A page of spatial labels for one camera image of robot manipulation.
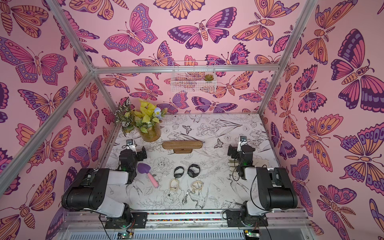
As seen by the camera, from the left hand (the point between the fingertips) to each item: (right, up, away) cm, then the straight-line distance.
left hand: (137, 146), depth 94 cm
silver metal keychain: (+31, -27, -15) cm, 44 cm away
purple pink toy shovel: (+6, -13, -4) cm, 15 cm away
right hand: (+64, +1, -1) cm, 64 cm away
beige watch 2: (+38, -21, -9) cm, 44 cm away
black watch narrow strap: (+27, -16, -7) cm, 32 cm away
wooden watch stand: (+28, 0, -2) cm, 28 cm away
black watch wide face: (+34, -14, -8) cm, 38 cm away
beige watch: (+25, -21, -9) cm, 34 cm away
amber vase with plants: (+7, +16, -7) cm, 19 cm away
